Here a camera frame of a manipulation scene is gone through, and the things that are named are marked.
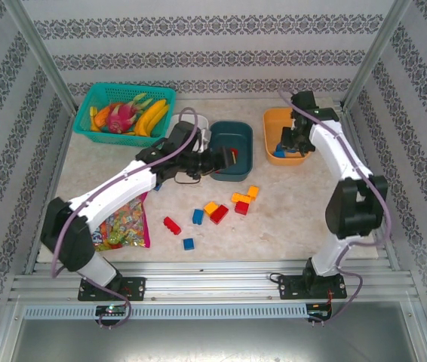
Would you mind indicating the orange toy fruit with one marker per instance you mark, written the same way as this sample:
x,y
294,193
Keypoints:
x,y
102,115

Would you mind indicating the small circuit board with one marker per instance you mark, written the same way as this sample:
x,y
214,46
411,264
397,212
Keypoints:
x,y
111,310
319,309

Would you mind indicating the dark teal plastic container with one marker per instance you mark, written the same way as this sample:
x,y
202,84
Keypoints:
x,y
232,135

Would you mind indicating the small yellow toy fruit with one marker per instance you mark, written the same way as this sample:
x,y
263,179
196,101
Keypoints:
x,y
93,115

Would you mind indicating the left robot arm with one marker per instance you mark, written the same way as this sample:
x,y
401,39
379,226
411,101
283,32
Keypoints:
x,y
123,184

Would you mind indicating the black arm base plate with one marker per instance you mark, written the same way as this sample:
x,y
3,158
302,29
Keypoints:
x,y
134,288
290,286

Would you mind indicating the aluminium frame post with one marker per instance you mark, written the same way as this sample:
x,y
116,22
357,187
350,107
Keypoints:
x,y
377,53
40,53

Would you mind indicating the teal plastic basket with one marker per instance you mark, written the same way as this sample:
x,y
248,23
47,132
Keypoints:
x,y
123,141

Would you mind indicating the long yellow lego brick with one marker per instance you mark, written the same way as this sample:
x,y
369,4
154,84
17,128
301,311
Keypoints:
x,y
239,197

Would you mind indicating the orange plastic container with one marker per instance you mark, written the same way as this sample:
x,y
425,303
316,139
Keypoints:
x,y
277,128

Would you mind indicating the blue lego brick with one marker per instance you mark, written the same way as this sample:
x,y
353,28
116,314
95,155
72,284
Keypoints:
x,y
197,216
158,187
189,244
278,154

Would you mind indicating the long red lego brick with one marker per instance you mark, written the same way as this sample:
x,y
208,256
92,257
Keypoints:
x,y
172,225

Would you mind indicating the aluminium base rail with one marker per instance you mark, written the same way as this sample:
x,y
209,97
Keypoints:
x,y
213,279

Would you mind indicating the pink toy dragon fruit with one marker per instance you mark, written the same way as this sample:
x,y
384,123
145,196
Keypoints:
x,y
117,118

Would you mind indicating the white plastic container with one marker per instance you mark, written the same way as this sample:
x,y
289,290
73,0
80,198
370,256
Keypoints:
x,y
205,122

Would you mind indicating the yellow toy banana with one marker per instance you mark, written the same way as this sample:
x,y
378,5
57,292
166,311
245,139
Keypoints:
x,y
157,121
154,110

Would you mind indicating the colourful candy bag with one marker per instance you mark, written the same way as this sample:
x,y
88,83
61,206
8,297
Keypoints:
x,y
132,222

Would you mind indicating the aluminium side rail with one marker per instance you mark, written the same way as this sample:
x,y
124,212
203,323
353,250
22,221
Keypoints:
x,y
60,151
357,143

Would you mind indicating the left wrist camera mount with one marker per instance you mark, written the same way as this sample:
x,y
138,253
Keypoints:
x,y
205,140

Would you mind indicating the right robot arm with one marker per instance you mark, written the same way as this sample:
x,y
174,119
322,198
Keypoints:
x,y
334,151

